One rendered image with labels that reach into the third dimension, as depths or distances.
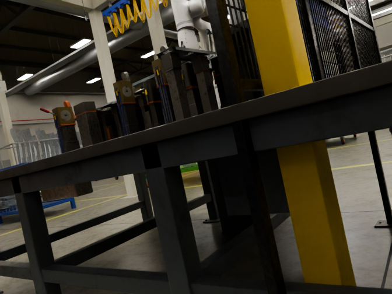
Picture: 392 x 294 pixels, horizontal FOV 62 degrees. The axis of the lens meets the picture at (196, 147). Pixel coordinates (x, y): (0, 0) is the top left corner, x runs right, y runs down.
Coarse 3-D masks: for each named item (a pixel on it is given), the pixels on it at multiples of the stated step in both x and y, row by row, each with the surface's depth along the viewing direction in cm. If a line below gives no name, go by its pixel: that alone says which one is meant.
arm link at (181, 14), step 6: (174, 0) 157; (180, 0) 156; (186, 0) 157; (174, 6) 157; (180, 6) 156; (186, 6) 155; (174, 12) 158; (180, 12) 156; (186, 12) 156; (174, 18) 159; (180, 18) 156; (186, 18) 156
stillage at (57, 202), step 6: (30, 162) 536; (6, 168) 550; (0, 198) 578; (66, 198) 595; (72, 198) 586; (12, 204) 598; (48, 204) 548; (54, 204) 556; (72, 204) 584; (12, 210) 611; (0, 216) 589; (0, 222) 588
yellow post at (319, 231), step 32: (256, 0) 84; (288, 0) 83; (256, 32) 85; (288, 32) 80; (288, 64) 81; (288, 160) 84; (320, 160) 82; (288, 192) 85; (320, 192) 80; (320, 224) 81; (320, 256) 82
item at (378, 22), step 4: (380, 8) 913; (372, 12) 925; (244, 16) 770; (384, 16) 1075; (388, 16) 1068; (376, 20) 1089; (380, 20) 1083; (384, 20) 1076; (388, 20) 1070; (376, 24) 1091; (380, 24) 1084; (356, 28) 1125; (200, 36) 846; (200, 40) 847
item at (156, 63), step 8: (152, 64) 150; (160, 64) 147; (160, 72) 147; (160, 80) 148; (160, 88) 150; (168, 88) 149; (160, 96) 149; (168, 96) 148; (168, 104) 148; (168, 112) 148; (168, 120) 148
